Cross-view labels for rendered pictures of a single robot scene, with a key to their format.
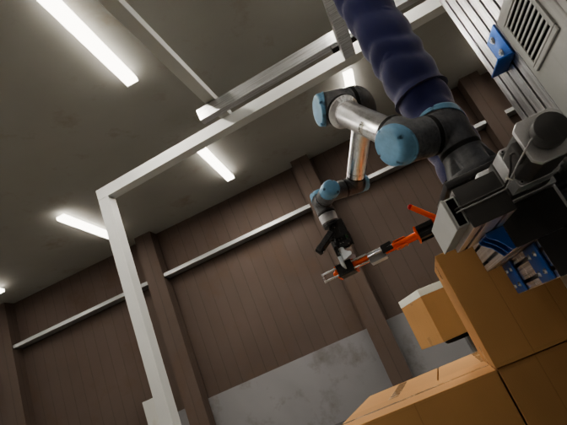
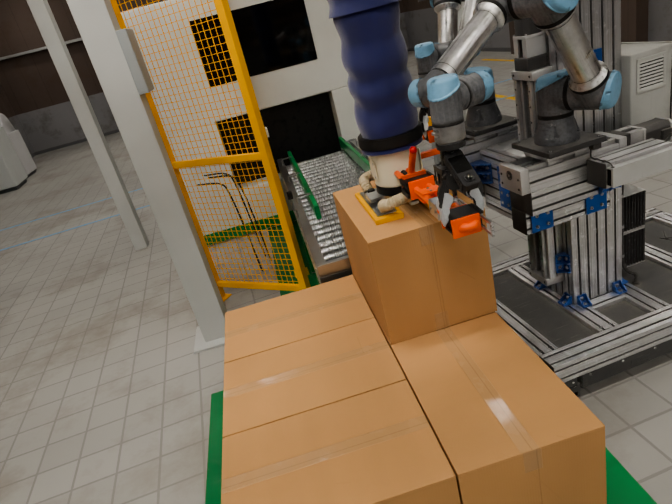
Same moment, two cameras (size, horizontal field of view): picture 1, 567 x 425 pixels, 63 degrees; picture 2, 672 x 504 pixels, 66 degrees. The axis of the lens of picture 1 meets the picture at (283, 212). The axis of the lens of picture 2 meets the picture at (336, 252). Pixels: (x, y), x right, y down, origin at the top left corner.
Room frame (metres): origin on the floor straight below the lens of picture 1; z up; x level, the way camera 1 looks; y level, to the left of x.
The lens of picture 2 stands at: (2.52, 0.93, 1.62)
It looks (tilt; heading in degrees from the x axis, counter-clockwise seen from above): 24 degrees down; 254
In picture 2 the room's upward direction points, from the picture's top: 15 degrees counter-clockwise
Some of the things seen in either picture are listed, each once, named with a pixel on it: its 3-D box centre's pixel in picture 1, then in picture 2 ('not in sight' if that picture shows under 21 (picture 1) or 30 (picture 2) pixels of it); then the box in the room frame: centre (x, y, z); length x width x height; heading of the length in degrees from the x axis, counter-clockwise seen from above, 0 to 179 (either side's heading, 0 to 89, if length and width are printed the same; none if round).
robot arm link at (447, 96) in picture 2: (321, 202); (445, 100); (1.85, -0.17, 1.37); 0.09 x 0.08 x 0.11; 19
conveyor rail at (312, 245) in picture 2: not in sight; (297, 209); (1.78, -2.31, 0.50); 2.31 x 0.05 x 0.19; 79
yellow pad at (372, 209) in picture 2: not in sight; (376, 200); (1.84, -0.75, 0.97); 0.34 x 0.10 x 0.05; 78
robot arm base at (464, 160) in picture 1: (468, 163); (556, 125); (1.22, -0.52, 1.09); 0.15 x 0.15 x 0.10
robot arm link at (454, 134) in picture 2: (329, 219); (448, 133); (1.86, -0.17, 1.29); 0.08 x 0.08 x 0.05
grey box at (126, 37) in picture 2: not in sight; (136, 61); (2.43, -2.01, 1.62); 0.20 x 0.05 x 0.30; 79
